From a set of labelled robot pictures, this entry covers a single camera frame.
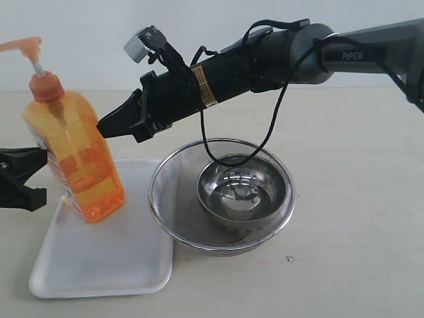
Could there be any white rectangular plastic tray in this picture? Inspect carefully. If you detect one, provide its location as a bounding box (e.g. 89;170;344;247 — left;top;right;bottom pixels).
28;158;174;299

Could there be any small stainless steel bowl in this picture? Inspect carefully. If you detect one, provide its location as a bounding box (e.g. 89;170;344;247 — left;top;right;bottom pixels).
197;157;286;225

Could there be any orange dish soap pump bottle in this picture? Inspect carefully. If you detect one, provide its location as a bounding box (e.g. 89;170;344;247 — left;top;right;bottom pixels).
1;36;125;223

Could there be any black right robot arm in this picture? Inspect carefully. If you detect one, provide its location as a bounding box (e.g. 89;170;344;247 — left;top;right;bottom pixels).
97;19;423;142

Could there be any steel mesh strainer basket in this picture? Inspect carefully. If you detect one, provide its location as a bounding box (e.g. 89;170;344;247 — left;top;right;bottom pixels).
148;138;295;256

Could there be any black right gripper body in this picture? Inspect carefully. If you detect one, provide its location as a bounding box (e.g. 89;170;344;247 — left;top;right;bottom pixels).
138;66;206;133

